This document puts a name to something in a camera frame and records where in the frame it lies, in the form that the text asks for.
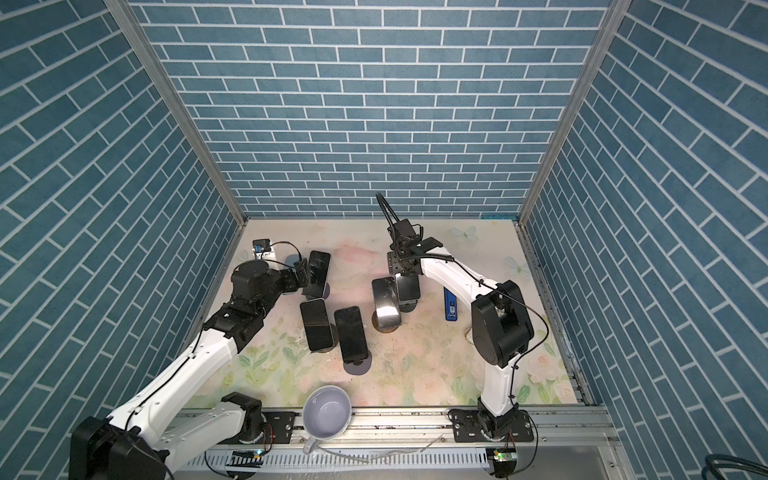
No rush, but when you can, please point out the black phone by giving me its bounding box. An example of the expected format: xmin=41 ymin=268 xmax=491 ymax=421
xmin=302 ymin=250 xmax=331 ymax=299
xmin=300 ymin=299 xmax=337 ymax=352
xmin=334 ymin=306 xmax=369 ymax=364
xmin=395 ymin=273 xmax=421 ymax=305
xmin=371 ymin=277 xmax=401 ymax=320

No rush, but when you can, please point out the wooden base phone stand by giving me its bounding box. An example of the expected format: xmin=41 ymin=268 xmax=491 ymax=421
xmin=372 ymin=312 xmax=402 ymax=334

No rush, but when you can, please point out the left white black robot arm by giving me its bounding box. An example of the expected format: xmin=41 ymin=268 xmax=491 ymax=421
xmin=68 ymin=259 xmax=310 ymax=479

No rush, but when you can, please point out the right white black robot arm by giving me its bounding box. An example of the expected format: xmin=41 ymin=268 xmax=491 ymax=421
xmin=387 ymin=219 xmax=535 ymax=422

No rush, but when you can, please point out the grey round phone stand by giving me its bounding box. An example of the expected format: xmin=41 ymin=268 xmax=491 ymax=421
xmin=343 ymin=357 xmax=372 ymax=376

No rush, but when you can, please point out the blue fabric cylinder speaker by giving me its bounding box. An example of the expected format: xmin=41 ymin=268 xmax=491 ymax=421
xmin=284 ymin=254 xmax=300 ymax=268

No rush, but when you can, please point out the blue black stapler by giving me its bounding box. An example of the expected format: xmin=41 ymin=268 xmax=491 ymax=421
xmin=443 ymin=288 xmax=458 ymax=322

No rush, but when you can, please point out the left circuit board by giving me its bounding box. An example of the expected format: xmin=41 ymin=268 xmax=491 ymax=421
xmin=225 ymin=450 xmax=264 ymax=471

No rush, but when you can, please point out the circuit board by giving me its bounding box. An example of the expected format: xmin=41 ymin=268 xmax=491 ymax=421
xmin=486 ymin=447 xmax=518 ymax=463
xmin=225 ymin=450 xmax=264 ymax=471

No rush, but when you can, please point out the right circuit board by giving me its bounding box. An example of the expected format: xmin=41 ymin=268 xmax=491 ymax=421
xmin=486 ymin=447 xmax=518 ymax=463

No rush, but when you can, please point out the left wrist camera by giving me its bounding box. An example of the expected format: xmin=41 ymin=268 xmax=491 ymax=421
xmin=252 ymin=238 xmax=275 ymax=260

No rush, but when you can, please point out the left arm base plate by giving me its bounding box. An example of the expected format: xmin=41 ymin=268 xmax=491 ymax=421
xmin=224 ymin=410 xmax=297 ymax=447

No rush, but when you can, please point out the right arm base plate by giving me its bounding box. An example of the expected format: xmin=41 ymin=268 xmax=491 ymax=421
xmin=447 ymin=407 xmax=535 ymax=443

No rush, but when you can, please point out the aluminium front rail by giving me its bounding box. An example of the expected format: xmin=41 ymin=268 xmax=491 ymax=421
xmin=176 ymin=405 xmax=634 ymax=479

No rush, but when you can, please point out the white cable duct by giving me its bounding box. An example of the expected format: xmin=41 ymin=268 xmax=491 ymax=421
xmin=181 ymin=448 xmax=490 ymax=473

